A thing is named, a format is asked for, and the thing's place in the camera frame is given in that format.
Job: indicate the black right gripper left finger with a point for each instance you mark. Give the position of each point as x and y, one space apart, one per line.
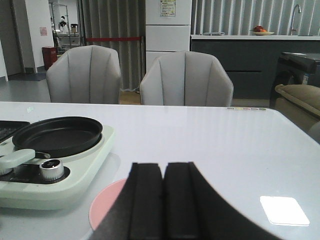
137 213

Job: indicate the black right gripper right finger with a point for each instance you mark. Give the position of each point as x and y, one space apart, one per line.
196 211

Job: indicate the pink plastic bowl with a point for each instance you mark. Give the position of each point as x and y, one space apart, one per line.
103 202

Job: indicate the black round frying pan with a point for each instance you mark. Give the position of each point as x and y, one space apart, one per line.
52 138

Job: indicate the mint green breakfast maker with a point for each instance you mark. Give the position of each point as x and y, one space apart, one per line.
24 188

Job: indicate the right silver control knob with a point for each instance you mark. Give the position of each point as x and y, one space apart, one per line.
51 169

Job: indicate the right grey upholstered chair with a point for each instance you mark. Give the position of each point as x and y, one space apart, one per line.
186 78

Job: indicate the grey upholstered chair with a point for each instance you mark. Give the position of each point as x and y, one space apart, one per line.
186 78
88 74

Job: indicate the left grey upholstered chair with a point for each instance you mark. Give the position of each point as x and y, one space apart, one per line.
88 74

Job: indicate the beige cushion seat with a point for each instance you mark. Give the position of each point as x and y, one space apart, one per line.
300 103

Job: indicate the dark kitchen counter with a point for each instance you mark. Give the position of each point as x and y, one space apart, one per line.
251 61

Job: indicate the black washing machine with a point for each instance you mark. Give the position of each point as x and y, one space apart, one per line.
295 68

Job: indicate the red barrier belt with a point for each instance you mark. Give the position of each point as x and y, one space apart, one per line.
113 39

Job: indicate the red bin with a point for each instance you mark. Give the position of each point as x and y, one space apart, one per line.
49 54

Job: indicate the white refrigerator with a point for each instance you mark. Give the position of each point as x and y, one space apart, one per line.
167 27

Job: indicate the fruit plate on counter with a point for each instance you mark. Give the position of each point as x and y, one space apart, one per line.
259 30

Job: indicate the chrome kitchen faucet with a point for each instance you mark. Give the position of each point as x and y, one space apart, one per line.
295 11

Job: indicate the metal shelf rack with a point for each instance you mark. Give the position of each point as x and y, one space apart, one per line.
64 24

